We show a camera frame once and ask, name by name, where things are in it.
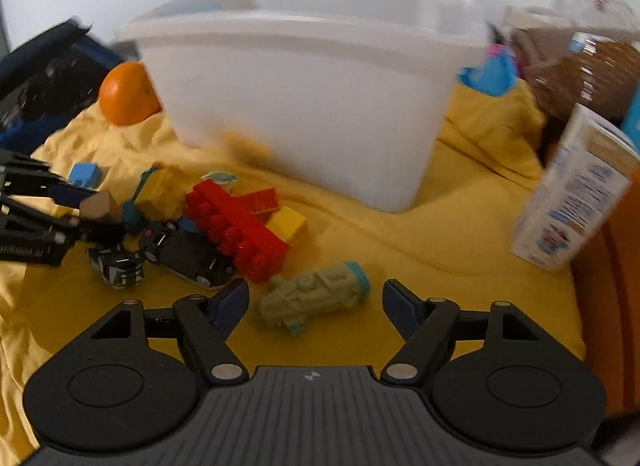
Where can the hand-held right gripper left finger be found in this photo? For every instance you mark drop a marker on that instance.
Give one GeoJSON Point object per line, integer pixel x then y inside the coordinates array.
{"type": "Point", "coordinates": [232, 303]}

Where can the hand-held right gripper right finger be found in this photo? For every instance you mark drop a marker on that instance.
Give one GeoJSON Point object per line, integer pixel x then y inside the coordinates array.
{"type": "Point", "coordinates": [397, 306]}

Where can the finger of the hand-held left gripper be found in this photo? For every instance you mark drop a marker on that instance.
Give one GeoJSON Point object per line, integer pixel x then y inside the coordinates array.
{"type": "Point", "coordinates": [70, 194]}
{"type": "Point", "coordinates": [100, 233]}

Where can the tan wooden cube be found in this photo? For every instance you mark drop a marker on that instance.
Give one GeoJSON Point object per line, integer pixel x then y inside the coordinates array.
{"type": "Point", "coordinates": [97, 206]}

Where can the pale green toy train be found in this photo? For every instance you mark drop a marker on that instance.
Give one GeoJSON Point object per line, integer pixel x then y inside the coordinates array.
{"type": "Point", "coordinates": [315, 296]}

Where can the white plastic bin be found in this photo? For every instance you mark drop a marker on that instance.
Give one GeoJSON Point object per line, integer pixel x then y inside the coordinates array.
{"type": "Point", "coordinates": [310, 105]}

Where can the blue building block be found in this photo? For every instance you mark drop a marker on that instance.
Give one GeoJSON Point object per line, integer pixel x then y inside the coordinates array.
{"type": "Point", "coordinates": [84, 175]}

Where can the black white toy car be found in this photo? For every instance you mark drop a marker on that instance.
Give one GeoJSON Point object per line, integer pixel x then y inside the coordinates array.
{"type": "Point", "coordinates": [117, 268]}

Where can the teal blue long block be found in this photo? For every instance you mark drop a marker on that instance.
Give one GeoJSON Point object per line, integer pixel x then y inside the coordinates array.
{"type": "Point", "coordinates": [132, 211]}

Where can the yellow cloth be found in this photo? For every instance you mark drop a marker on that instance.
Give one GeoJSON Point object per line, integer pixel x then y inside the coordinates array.
{"type": "Point", "coordinates": [425, 256]}

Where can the red studded long block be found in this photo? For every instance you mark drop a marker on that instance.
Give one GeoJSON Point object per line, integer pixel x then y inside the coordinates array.
{"type": "Point", "coordinates": [240, 236]}

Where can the yellow studded building block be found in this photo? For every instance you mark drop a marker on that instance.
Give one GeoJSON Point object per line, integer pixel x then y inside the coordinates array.
{"type": "Point", "coordinates": [162, 193]}

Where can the small yellow block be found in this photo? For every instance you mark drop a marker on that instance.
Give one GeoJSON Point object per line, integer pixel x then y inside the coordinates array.
{"type": "Point", "coordinates": [287, 223]}

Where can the orange fruit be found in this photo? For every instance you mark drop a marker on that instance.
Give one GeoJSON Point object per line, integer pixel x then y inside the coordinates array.
{"type": "Point", "coordinates": [127, 95]}

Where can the teal white sticker toy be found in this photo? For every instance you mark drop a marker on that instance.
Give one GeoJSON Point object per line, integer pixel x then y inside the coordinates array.
{"type": "Point", "coordinates": [219, 177]}

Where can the white blue milk carton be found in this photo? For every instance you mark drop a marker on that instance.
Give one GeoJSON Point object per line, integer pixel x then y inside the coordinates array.
{"type": "Point", "coordinates": [570, 196]}

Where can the orange box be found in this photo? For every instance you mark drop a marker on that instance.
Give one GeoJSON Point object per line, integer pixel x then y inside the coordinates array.
{"type": "Point", "coordinates": [615, 321]}

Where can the blue pink plastic toy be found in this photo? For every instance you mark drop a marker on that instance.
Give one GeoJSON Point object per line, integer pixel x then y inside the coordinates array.
{"type": "Point", "coordinates": [492, 73]}

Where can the blue white box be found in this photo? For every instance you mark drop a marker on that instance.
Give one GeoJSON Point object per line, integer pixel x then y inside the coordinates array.
{"type": "Point", "coordinates": [632, 118]}

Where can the wicker basket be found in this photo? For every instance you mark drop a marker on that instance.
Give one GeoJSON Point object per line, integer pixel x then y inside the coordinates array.
{"type": "Point", "coordinates": [590, 70]}

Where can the clear plastic bag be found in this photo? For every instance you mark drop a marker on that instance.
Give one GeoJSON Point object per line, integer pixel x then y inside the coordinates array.
{"type": "Point", "coordinates": [590, 0]}

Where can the red open frame block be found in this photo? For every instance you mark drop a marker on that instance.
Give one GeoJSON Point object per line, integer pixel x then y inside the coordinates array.
{"type": "Point", "coordinates": [260, 201]}

